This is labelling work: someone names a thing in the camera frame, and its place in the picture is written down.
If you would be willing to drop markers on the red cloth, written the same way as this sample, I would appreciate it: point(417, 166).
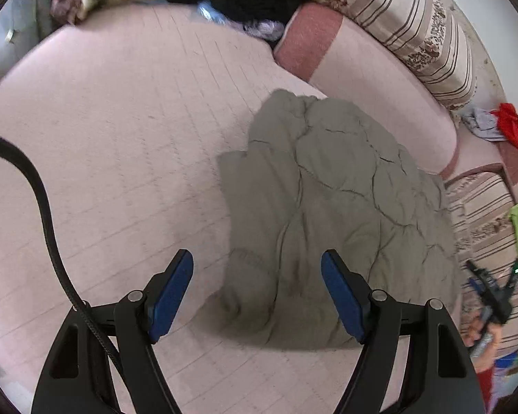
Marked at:
point(511, 123)

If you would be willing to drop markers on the grey cloth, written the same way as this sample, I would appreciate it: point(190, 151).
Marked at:
point(483, 123)

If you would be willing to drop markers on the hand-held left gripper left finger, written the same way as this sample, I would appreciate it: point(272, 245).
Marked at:
point(172, 295)

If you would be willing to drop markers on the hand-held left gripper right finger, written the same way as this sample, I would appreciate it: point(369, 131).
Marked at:
point(345, 299)

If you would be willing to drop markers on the grey quilted padded jacket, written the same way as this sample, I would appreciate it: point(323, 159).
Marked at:
point(328, 181)

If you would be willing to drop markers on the striped floral bolster pillow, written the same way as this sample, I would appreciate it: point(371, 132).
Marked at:
point(397, 17)

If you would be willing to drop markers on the striped floral seat cushion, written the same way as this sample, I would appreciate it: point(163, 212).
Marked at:
point(479, 220)

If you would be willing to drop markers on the pink cushion with dark band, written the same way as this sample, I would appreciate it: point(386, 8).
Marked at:
point(371, 77)

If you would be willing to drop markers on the person's right hand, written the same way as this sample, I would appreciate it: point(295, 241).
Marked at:
point(479, 338)

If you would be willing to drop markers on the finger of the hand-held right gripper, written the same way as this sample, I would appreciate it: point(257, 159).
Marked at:
point(475, 274)

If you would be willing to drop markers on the blue white cloth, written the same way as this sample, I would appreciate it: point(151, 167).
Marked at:
point(263, 28)

